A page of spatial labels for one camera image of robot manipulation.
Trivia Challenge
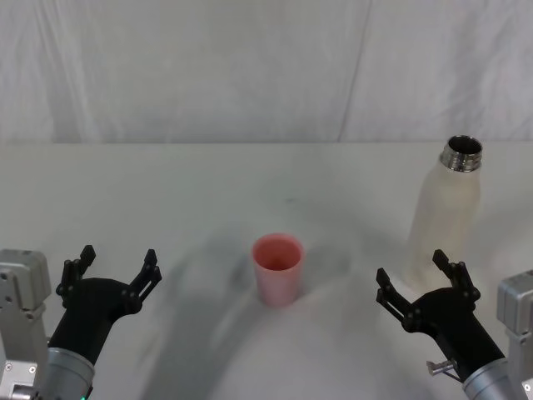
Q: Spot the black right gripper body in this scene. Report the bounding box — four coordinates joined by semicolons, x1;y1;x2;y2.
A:
403;287;507;378

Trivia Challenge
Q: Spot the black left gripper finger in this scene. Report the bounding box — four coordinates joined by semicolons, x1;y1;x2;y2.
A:
122;248;162;314
55;244;98;298

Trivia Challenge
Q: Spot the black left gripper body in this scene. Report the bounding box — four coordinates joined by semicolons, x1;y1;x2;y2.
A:
47;276;141;364

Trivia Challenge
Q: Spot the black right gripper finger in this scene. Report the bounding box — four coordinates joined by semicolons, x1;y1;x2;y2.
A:
431;248;481;303
376;267;420;334

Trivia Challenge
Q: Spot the cream vacuum bottle steel neck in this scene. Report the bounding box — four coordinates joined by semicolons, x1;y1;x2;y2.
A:
404;133;485;288

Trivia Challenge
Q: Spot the white table cloth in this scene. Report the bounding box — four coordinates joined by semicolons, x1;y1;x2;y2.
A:
0;141;533;400

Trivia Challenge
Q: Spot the pink plastic cup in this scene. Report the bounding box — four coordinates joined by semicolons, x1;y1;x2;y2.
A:
251;232;306;308

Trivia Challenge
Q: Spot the white curtain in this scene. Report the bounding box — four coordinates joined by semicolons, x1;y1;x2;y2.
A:
0;0;533;145

